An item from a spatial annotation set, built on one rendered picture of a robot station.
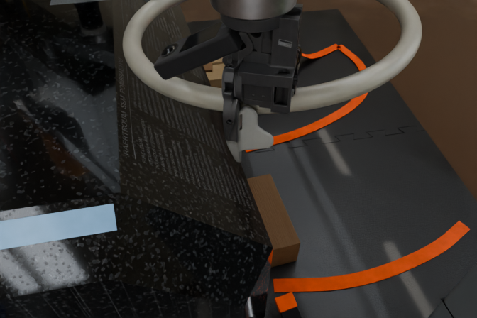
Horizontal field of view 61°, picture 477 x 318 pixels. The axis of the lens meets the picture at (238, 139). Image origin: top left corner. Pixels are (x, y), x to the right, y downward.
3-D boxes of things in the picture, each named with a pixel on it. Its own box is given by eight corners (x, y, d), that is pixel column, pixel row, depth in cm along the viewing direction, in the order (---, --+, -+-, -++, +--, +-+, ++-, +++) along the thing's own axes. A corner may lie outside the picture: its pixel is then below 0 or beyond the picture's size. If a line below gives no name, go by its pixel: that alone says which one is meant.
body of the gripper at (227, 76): (289, 121, 47) (297, 26, 39) (218, 111, 49) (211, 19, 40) (297, 83, 52) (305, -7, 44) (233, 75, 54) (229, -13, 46)
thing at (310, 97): (69, 47, 70) (63, 30, 68) (254, -37, 95) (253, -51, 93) (296, 175, 43) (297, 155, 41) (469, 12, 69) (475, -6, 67)
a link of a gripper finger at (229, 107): (234, 147, 49) (236, 80, 45) (222, 145, 49) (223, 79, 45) (243, 129, 53) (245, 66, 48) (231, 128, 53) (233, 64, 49)
